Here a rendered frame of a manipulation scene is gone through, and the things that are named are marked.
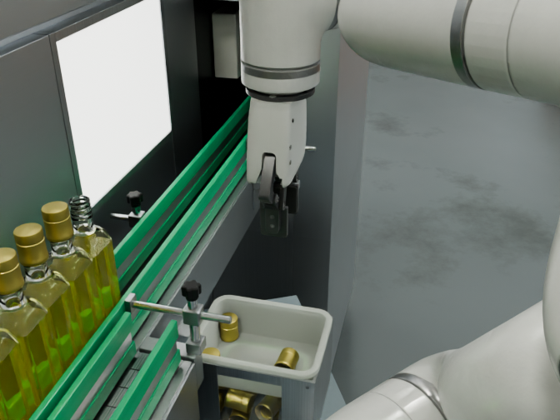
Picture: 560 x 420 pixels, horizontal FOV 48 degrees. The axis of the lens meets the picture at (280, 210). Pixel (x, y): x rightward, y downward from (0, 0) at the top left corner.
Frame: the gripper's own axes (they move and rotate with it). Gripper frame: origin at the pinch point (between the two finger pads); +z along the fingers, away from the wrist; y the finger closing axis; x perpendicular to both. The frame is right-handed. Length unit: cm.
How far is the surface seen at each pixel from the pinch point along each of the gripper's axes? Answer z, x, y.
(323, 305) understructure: 85, -8, -90
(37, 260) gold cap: 6.6, -28.9, 8.3
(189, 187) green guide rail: 28, -33, -52
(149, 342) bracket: 30.7, -22.7, -5.6
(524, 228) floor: 136, 73, -243
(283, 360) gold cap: 38.7, -3.0, -15.3
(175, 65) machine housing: 8, -45, -76
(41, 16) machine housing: -15, -43, -22
